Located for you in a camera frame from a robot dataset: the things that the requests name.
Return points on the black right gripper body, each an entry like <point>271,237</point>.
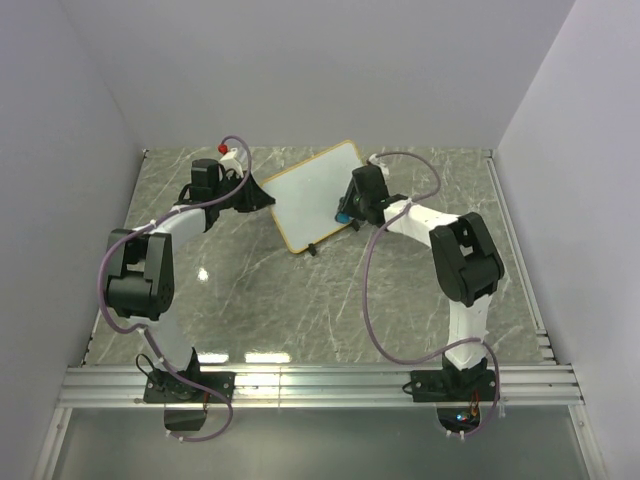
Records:
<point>354,205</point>

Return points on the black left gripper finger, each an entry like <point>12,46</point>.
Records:
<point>252,188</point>
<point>258,201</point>

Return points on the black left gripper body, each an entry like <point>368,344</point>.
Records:
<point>232,182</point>

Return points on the blue whiteboard eraser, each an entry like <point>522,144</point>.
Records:
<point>342,218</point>

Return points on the yellow framed whiteboard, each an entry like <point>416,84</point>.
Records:
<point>307,195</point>

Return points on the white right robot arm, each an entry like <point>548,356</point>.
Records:
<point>467,263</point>

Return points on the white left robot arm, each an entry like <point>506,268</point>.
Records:
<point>136,280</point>

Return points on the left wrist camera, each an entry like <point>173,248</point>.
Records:
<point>233,159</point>

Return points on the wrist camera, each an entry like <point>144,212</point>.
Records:
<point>377,160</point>
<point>233,159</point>

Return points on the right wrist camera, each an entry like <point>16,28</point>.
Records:
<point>377,160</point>

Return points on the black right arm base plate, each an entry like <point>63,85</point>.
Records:
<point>440,386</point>

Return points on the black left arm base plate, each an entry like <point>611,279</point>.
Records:
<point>163,388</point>

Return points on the aluminium right side rail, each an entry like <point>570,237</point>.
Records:
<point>542,336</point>

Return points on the aluminium front mounting rail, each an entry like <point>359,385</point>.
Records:
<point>317,387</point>

